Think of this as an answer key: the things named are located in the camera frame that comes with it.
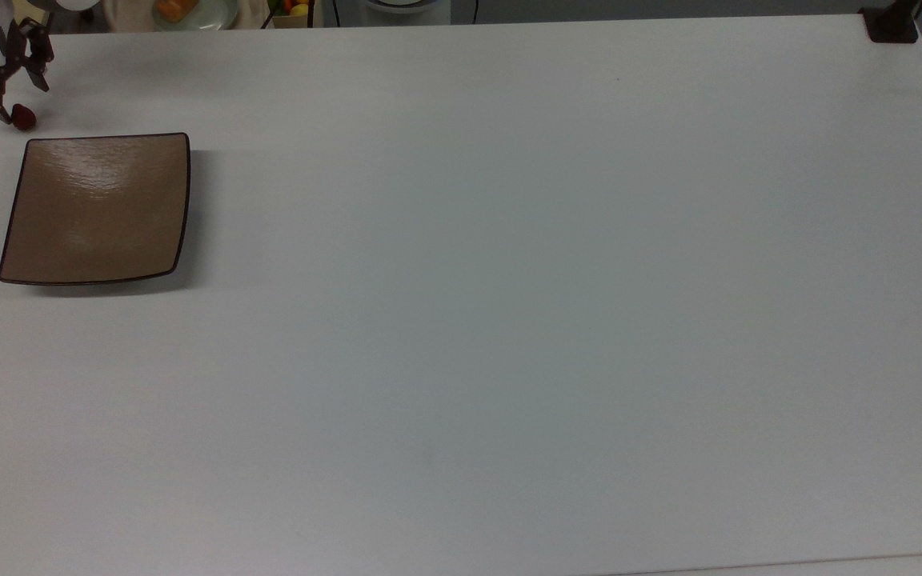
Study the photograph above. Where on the red strawberry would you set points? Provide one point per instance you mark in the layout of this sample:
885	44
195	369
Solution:
25	120

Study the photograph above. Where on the black table clamp stand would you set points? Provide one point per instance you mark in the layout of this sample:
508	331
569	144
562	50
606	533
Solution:
889	28

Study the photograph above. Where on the orange fruit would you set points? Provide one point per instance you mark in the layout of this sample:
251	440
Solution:
177	8

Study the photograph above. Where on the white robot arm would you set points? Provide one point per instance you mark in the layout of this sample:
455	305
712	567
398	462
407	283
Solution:
75	3

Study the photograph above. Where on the brown square ceramic plate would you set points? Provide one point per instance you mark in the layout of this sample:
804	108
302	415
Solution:
93	216

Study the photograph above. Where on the pale green dish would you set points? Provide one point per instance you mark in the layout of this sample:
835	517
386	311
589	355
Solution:
217	16

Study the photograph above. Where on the box of colourful fruit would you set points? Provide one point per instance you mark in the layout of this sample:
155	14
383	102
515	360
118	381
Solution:
293	19

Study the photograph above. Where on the white round appliance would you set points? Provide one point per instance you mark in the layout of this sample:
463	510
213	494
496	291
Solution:
405	16

